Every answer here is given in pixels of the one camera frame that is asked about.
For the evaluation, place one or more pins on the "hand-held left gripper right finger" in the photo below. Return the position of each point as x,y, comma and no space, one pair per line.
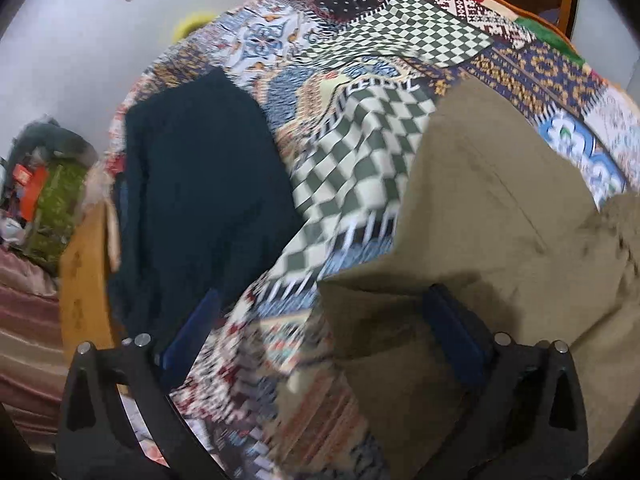
452,335

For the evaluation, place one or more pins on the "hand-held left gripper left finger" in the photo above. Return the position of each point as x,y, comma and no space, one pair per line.
192,332

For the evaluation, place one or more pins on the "khaki pants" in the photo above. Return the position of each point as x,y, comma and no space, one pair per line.
500,220

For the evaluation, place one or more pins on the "dark navy pants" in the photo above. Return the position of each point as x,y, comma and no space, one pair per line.
200,200

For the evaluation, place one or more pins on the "wooden lap desk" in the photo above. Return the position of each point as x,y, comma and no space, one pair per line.
85,280

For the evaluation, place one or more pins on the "striped pink curtain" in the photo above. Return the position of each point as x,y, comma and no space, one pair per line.
25,335

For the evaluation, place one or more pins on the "green bag with clutter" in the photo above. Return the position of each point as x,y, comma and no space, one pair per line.
57,210

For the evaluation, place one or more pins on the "orange box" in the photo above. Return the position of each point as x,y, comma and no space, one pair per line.
31,187

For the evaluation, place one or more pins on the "patchwork printed blanket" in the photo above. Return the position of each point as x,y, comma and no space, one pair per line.
350,125

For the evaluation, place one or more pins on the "grey plush pillow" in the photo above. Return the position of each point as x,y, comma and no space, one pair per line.
55,140

